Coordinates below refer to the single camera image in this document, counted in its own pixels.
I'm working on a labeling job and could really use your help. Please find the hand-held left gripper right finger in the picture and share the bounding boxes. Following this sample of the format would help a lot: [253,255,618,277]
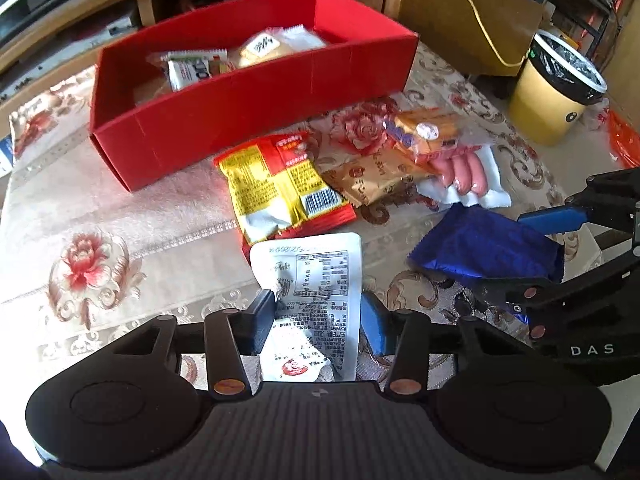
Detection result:
[361,291,531,397]

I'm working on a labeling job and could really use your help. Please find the black bin liner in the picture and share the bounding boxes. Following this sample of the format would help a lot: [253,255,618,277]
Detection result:
[529,30,608,106]

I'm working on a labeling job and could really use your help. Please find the orange cracker packet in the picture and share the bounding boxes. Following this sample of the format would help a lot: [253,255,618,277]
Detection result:
[382,109,493,163]

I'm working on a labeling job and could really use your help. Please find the red yellow snack packet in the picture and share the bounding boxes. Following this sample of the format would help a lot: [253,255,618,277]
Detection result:
[213,131,357,261]

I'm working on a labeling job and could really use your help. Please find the yellow trash bin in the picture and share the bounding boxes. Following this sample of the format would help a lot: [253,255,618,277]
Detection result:
[509,30,608,147]

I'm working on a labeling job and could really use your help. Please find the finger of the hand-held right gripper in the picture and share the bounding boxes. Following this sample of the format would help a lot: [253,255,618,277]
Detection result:
[517,169,640,261]
[472,247,640,336]

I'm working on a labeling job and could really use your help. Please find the pink sausage packet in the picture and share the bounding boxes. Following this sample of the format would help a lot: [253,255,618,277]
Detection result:
[415,144,513,209]

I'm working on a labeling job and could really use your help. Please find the blue snack packet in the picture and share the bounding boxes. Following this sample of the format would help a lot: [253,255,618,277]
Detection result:
[407,203,566,291]

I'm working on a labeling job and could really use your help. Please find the green white wafer packet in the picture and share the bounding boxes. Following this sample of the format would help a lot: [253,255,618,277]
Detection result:
[165,47,238,92]

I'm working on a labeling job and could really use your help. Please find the wooden TV stand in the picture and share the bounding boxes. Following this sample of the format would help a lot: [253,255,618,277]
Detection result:
[0,0,391,106]

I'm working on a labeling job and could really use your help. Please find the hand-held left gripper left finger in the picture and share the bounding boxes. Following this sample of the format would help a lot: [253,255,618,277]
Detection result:
[107,290,278,402]

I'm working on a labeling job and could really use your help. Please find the round cake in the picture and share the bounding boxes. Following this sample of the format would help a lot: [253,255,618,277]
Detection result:
[235,27,301,68]

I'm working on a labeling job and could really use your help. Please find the red cardboard box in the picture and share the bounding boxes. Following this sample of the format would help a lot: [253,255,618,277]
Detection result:
[89,0,420,192]

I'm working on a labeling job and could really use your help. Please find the orange plastic bag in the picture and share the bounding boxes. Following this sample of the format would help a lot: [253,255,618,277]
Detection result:
[607,110,640,170]

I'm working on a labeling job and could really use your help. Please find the brown cardboard box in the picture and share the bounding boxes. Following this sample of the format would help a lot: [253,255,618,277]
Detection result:
[397,0,546,77]

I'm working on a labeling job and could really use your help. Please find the brown snack packet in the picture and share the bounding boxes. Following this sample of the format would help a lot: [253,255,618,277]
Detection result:
[320,152,436,207]

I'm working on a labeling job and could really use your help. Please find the floral tablecloth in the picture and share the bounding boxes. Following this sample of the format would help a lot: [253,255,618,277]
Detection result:
[0,42,606,396]

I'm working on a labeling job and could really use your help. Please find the yellow cable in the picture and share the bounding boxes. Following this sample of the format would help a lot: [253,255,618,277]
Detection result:
[427,0,531,67]

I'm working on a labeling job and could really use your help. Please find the small white red-logo packet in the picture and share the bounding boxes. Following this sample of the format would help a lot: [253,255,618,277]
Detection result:
[249,232,363,382]

